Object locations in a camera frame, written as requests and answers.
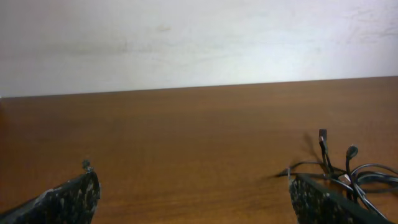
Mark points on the black speckled left gripper right finger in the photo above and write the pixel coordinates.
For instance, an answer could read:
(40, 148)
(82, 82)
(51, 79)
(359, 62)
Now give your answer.
(341, 198)

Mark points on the black speckled left gripper left finger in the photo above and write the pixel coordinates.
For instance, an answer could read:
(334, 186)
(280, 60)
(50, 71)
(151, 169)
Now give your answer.
(74, 201)

